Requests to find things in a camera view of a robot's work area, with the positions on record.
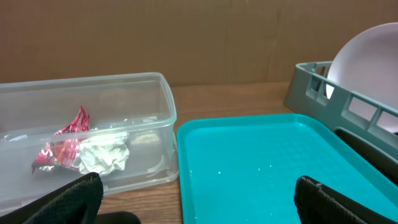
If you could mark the teal plastic tray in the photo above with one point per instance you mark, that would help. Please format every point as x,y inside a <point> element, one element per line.
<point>244,169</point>

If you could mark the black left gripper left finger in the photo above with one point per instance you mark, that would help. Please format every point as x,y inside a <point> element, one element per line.
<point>76,202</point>

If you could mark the clear plastic bin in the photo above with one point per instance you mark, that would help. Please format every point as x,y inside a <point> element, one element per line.
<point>34,114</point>

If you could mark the white tissue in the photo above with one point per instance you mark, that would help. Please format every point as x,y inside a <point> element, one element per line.
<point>104,154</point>

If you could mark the pink plate with food scraps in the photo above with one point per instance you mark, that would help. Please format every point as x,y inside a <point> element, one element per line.
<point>367,64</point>

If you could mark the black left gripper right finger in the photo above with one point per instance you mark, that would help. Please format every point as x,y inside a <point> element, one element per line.
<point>318,204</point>

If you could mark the red snack wrapper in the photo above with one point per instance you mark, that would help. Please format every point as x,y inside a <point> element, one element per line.
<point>63,153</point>

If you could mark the black plastic tray bin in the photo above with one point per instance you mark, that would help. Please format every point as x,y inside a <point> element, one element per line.
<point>117,218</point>

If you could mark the grey dishwasher rack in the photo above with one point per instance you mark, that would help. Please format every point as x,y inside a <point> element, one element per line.
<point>314,95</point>

